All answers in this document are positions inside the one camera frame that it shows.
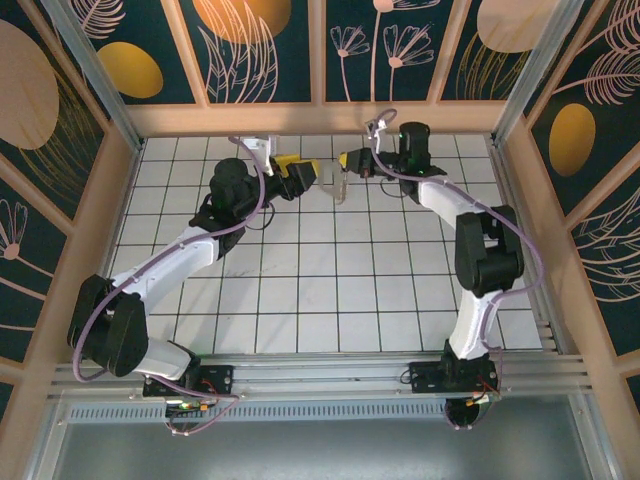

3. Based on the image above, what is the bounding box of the grey metal panel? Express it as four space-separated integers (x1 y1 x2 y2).
29 422 616 480

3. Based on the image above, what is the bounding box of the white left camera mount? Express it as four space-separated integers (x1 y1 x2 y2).
248 144 276 177

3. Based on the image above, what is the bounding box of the aluminium side rail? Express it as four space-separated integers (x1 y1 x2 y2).
487 144 559 354

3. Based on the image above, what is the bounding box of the aluminium corner post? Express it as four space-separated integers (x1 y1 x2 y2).
38 0 147 152
491 0 571 147

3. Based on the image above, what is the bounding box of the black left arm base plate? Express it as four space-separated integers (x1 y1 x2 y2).
142 363 237 399

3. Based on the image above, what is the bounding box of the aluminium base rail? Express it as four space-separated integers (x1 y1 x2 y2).
47 351 594 404

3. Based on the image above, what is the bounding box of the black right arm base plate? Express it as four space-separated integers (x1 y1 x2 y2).
406 359 501 396

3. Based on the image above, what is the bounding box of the slotted grey cable duct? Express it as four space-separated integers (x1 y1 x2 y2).
63 402 451 425

